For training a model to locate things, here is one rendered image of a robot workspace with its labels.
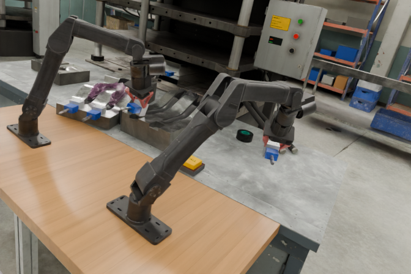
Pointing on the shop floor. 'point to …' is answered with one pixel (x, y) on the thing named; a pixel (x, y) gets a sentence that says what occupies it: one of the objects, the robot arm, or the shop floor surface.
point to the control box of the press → (287, 42)
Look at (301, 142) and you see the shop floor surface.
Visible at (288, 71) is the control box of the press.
